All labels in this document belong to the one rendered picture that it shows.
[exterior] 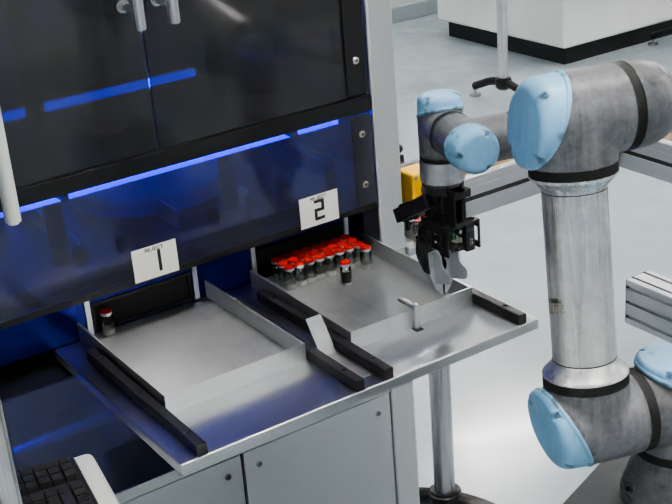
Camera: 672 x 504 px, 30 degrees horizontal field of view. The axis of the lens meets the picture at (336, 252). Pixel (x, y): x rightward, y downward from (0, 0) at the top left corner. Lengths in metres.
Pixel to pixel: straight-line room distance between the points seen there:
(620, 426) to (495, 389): 2.04
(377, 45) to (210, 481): 0.88
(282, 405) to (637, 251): 2.82
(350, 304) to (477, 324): 0.24
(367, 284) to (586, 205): 0.81
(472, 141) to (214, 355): 0.58
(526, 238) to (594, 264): 3.11
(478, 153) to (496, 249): 2.73
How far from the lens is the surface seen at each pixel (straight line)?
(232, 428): 1.93
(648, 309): 3.10
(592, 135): 1.58
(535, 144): 1.57
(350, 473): 2.62
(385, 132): 2.38
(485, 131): 1.95
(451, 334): 2.15
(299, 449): 2.51
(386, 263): 2.42
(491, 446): 3.48
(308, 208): 2.32
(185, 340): 2.20
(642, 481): 1.84
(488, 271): 4.49
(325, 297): 2.30
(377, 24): 2.32
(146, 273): 2.19
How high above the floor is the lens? 1.87
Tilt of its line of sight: 23 degrees down
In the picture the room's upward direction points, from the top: 5 degrees counter-clockwise
